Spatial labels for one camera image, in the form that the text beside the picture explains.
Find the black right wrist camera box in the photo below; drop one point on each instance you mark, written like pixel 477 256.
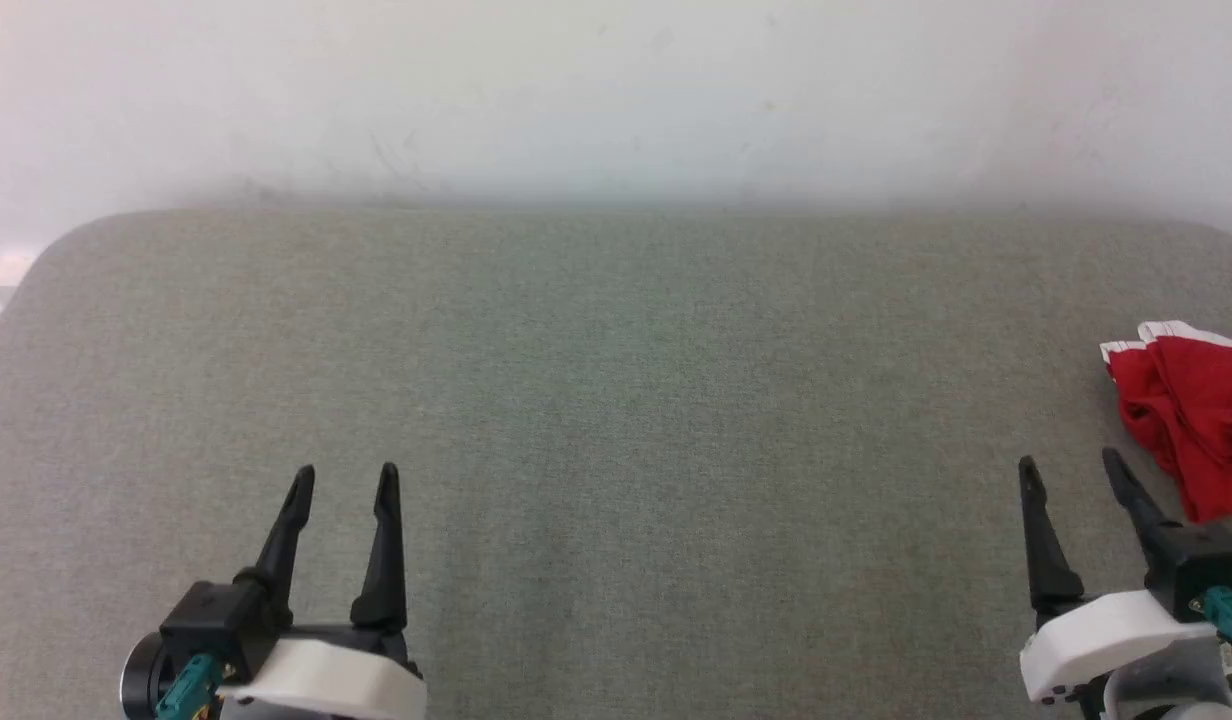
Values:
pixel 1201 560

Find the grey fabric sofa cushion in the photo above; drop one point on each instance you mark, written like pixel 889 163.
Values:
pixel 626 420

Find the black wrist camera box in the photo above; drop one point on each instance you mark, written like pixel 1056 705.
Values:
pixel 211 615
pixel 1201 560

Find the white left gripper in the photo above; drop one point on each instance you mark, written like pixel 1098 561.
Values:
pixel 326 680

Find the red shorts with white trim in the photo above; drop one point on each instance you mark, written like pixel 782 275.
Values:
pixel 1196 410

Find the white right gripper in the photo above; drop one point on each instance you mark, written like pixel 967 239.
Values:
pixel 1096 640

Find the small white box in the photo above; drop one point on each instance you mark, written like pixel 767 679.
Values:
pixel 1 275

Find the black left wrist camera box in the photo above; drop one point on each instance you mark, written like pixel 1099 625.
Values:
pixel 211 615

